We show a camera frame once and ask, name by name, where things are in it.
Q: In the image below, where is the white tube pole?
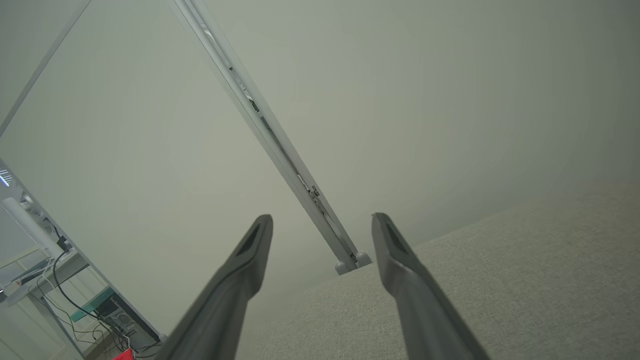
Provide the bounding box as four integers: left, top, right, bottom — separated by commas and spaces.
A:
1, 196, 67, 259

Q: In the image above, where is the black desk cable bundle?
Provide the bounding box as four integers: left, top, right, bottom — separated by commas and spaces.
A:
30, 250, 161, 358

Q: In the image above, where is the black computer tower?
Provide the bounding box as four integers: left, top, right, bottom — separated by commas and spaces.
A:
94, 292, 162, 351

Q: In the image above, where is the grey partition post with feet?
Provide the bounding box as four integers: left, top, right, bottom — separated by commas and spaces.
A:
169, 0, 373, 276

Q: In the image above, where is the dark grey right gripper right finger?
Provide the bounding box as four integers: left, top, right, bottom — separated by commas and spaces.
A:
371, 212, 491, 360

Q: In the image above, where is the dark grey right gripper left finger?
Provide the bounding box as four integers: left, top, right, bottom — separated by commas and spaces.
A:
155, 215, 274, 360

